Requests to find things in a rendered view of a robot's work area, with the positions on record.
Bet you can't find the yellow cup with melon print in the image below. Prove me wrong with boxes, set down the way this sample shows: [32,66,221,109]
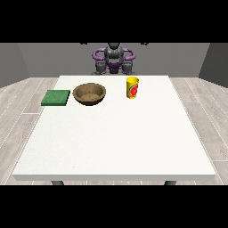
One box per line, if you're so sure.
[126,76,140,101]

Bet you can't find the brown wooden bowl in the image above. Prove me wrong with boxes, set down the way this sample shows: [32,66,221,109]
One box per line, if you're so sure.
[72,83,107,107]

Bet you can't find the green square pad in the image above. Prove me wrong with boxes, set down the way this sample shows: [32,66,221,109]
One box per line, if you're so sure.
[40,89,71,107]

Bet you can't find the grey robot trunk purple rings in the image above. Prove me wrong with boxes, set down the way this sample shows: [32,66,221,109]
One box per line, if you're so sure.
[91,43,138,77]

